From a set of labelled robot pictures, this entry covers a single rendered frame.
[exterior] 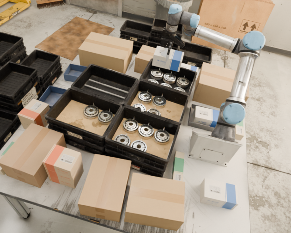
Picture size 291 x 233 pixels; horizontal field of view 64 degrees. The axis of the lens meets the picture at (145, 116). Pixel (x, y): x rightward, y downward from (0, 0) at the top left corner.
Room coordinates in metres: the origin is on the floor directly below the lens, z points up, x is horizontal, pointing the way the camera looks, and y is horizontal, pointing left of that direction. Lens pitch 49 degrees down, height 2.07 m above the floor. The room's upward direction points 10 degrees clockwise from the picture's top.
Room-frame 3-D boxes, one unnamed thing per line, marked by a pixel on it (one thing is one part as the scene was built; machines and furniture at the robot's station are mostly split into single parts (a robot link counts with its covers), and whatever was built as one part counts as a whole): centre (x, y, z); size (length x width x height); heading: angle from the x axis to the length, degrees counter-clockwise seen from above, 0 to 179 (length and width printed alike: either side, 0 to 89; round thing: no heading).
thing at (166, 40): (1.44, -0.06, 1.25); 0.09 x 0.08 x 0.12; 84
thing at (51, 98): (1.18, 0.71, 0.74); 0.20 x 0.15 x 0.07; 176
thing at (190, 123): (1.28, -0.48, 0.73); 0.27 x 0.20 x 0.05; 84
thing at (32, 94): (1.43, 1.09, 0.41); 0.31 x 0.02 x 0.16; 173
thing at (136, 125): (0.97, 0.09, 0.86); 0.10 x 0.10 x 0.01
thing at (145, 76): (1.47, -0.13, 0.87); 0.40 x 0.30 x 0.11; 79
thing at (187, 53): (2.43, -0.43, 0.37); 0.40 x 0.30 x 0.45; 83
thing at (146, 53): (1.81, 0.01, 0.78); 0.30 x 0.22 x 0.16; 81
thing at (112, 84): (1.25, 0.32, 0.87); 0.40 x 0.30 x 0.11; 79
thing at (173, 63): (1.44, -0.09, 1.10); 0.20 x 0.12 x 0.09; 84
